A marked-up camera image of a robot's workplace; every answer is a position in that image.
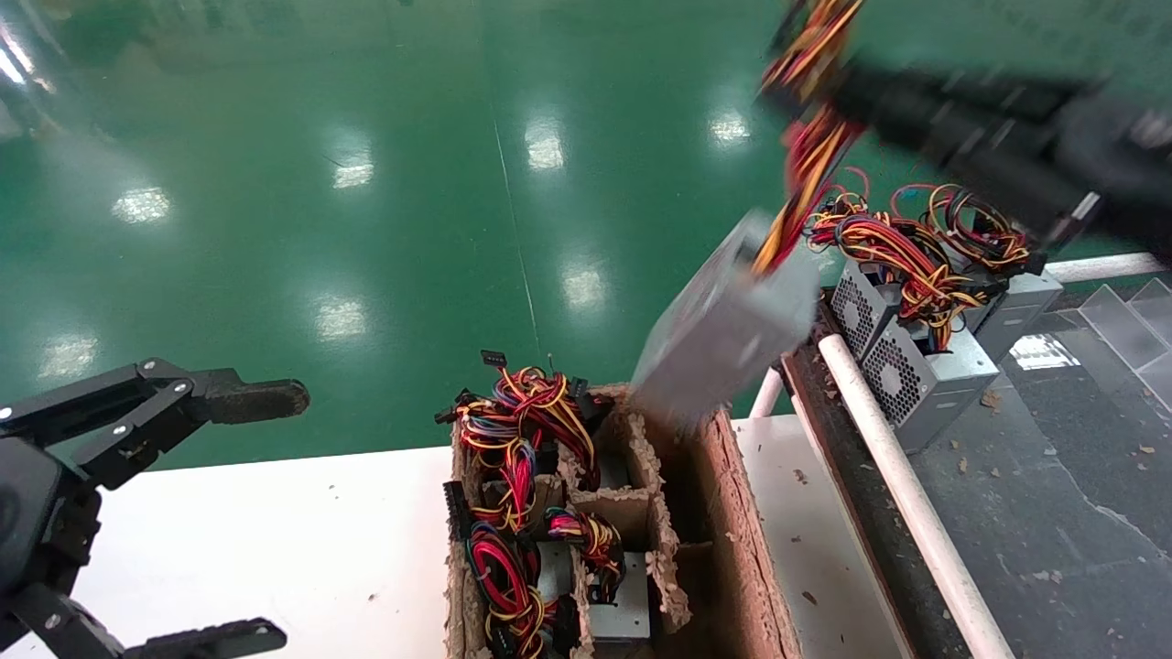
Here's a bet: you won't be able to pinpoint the clear acrylic compartment tray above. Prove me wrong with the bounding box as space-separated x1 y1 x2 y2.
1079 279 1172 372

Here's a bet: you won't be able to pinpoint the short white pipe leg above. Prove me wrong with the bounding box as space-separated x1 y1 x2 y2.
749 366 790 419

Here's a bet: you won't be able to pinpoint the brown cardboard box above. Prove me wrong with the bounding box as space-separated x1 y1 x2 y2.
446 380 807 659

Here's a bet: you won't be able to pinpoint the white plastic pipe rail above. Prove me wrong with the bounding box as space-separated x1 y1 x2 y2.
817 334 1019 659
1044 252 1172 285

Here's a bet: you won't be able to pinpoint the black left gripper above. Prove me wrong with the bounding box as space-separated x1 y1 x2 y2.
0 359 310 659

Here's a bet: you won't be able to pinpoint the dark grey conveyor table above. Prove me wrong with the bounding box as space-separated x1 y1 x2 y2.
783 275 1172 659

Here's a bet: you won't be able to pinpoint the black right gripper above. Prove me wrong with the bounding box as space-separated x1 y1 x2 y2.
838 66 1172 248

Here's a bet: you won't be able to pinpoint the wires inside box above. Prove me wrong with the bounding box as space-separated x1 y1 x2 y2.
438 351 613 534

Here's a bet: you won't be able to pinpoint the brown pulp divider insert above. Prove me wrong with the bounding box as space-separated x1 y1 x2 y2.
453 403 692 659

